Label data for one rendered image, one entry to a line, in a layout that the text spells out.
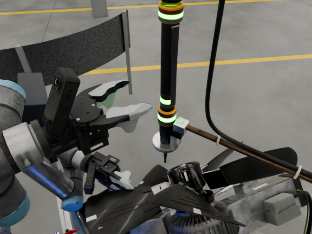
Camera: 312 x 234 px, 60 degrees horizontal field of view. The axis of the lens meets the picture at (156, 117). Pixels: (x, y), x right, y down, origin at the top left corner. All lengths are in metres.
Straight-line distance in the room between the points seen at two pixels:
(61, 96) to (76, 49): 2.03
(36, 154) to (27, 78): 0.95
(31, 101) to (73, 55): 1.27
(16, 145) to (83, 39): 2.04
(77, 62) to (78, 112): 2.04
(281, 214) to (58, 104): 0.81
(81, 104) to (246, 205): 0.71
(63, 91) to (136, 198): 0.56
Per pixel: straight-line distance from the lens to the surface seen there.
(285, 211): 1.05
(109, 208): 0.92
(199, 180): 0.92
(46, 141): 0.48
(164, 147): 0.70
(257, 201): 1.06
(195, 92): 3.21
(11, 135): 0.49
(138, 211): 0.90
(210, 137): 0.62
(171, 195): 0.70
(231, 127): 2.87
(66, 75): 0.44
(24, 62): 2.39
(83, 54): 2.52
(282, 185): 1.12
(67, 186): 1.02
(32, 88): 1.35
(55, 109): 0.47
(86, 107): 0.51
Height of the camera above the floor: 2.00
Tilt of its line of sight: 44 degrees down
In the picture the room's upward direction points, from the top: straight up
